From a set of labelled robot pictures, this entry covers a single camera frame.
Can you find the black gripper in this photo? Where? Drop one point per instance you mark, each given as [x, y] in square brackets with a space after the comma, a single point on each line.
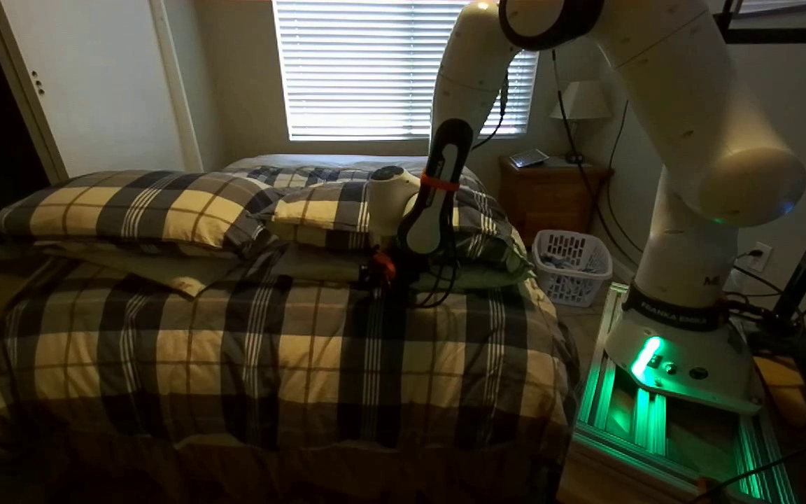
[391, 271]

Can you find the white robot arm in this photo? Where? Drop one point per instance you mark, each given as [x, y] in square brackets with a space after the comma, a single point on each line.
[683, 112]

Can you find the olive green sheet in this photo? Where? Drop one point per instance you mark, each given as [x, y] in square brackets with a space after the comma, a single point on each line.
[477, 276]

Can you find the small plaid pillow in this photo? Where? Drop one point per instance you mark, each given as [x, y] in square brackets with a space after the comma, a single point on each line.
[319, 214]
[488, 220]

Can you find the small item on nightstand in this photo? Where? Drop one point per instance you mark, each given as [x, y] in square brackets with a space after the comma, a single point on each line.
[527, 161]

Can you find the wooden nightstand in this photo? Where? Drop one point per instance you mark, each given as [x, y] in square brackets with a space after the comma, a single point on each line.
[552, 200]

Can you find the white laundry basket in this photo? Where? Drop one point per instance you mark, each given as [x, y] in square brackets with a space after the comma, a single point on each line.
[572, 267]

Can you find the plaid comforter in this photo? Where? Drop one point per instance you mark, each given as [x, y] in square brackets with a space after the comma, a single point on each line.
[236, 364]

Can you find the white window blinds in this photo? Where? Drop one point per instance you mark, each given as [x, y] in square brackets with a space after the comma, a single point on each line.
[356, 74]

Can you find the white flat pillow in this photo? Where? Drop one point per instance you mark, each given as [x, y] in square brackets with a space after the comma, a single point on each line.
[141, 267]

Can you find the white table lamp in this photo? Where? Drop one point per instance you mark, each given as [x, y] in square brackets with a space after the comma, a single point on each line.
[583, 102]

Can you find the large plaid pillow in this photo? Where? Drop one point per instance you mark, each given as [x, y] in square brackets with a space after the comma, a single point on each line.
[141, 211]

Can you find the metal robot stand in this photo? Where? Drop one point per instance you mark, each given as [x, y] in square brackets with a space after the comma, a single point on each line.
[628, 437]

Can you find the white closet door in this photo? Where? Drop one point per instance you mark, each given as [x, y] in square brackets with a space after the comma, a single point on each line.
[95, 84]

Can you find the white wall outlet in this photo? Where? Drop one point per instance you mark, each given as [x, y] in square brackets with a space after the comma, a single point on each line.
[758, 256]

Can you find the black overhead bracket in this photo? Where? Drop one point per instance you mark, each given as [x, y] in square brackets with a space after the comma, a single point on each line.
[776, 35]

